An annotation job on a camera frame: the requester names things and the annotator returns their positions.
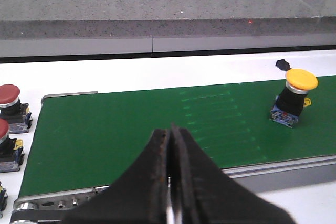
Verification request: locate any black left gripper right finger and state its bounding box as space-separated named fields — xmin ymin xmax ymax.
xmin=169 ymin=125 xmax=294 ymax=223

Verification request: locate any green conveyor belt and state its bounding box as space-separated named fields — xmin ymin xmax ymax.
xmin=19 ymin=76 xmax=335 ymax=197

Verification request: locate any red mushroom push button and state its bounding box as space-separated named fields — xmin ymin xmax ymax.
xmin=0 ymin=84 xmax=33 ymax=134
xmin=1 ymin=119 xmax=25 ymax=173

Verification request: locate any aluminium conveyor frame rail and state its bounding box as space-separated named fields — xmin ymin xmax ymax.
xmin=9 ymin=91 xmax=336 ymax=224

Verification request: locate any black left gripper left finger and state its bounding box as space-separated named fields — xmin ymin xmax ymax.
xmin=62 ymin=129 xmax=168 ymax=223

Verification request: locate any small black clip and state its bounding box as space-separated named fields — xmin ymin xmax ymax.
xmin=275 ymin=59 xmax=291 ymax=72

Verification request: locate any yellow mushroom push button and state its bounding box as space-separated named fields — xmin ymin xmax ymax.
xmin=270 ymin=69 xmax=318 ymax=128

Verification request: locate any grey speckled stone slab left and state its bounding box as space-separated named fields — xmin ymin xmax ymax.
xmin=1 ymin=0 xmax=335 ymax=39

